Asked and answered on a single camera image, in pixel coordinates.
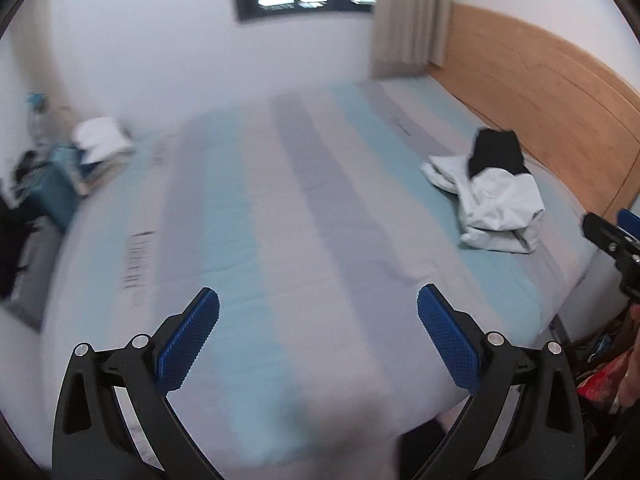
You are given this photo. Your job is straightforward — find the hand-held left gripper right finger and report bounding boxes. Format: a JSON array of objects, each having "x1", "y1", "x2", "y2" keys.
[{"x1": 400, "y1": 283, "x2": 587, "y2": 480}]

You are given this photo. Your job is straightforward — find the dark cloth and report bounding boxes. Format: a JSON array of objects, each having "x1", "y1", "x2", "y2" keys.
[{"x1": 399, "y1": 402, "x2": 471, "y2": 480}]

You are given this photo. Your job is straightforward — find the black and white jacket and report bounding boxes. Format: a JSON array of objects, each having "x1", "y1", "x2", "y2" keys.
[{"x1": 419, "y1": 128, "x2": 546, "y2": 255}]

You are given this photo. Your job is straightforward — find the red patterned cloth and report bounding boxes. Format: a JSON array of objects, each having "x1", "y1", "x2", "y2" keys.
[{"x1": 576, "y1": 349, "x2": 635, "y2": 412}]

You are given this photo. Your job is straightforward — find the blue suitcase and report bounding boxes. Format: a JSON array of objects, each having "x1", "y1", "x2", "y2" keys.
[{"x1": 20, "y1": 144, "x2": 85, "y2": 234}]

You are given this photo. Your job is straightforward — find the folded white clothes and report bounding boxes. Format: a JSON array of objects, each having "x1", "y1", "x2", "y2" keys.
[{"x1": 70, "y1": 117, "x2": 136, "y2": 167}]

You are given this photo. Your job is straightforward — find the wooden headboard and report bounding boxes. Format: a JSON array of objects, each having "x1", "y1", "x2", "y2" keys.
[{"x1": 427, "y1": 2, "x2": 640, "y2": 222}]

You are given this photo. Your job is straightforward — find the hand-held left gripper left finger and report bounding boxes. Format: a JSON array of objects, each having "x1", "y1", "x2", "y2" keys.
[{"x1": 51, "y1": 287, "x2": 221, "y2": 480}]

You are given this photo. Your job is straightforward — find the beige curtain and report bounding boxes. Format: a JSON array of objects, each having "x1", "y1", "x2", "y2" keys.
[{"x1": 370, "y1": 0, "x2": 454, "y2": 81}]

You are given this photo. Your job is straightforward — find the bed with striped sheet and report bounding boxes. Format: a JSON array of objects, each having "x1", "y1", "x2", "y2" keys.
[{"x1": 37, "y1": 77, "x2": 602, "y2": 467}]

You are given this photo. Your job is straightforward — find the dark clutter pile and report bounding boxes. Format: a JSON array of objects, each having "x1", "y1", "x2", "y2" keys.
[{"x1": 0, "y1": 149, "x2": 43, "y2": 302}]

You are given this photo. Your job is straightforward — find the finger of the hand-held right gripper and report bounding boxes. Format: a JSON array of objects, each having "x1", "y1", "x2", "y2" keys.
[
  {"x1": 581, "y1": 212, "x2": 640, "y2": 262},
  {"x1": 616, "y1": 208, "x2": 640, "y2": 237}
]

